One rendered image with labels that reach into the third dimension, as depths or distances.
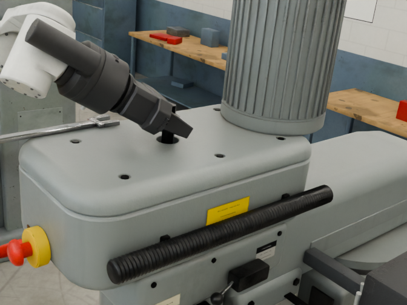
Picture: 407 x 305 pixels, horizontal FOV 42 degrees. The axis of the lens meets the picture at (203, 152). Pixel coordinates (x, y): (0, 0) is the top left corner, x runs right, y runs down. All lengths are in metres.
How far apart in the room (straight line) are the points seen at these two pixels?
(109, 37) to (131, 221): 7.55
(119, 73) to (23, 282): 3.04
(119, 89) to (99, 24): 7.50
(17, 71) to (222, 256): 0.44
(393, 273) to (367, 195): 0.32
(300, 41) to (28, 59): 0.44
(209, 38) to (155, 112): 5.94
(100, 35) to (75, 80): 7.49
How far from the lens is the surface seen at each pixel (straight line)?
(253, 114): 0.94
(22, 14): 0.79
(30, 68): 0.74
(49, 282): 3.70
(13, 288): 3.69
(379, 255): 1.31
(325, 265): 1.09
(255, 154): 0.86
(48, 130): 0.88
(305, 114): 0.96
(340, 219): 1.17
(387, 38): 5.50
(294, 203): 0.91
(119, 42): 8.33
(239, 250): 0.93
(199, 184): 0.77
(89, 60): 0.73
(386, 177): 1.27
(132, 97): 0.78
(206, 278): 0.90
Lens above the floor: 2.21
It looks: 23 degrees down
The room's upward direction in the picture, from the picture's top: 6 degrees clockwise
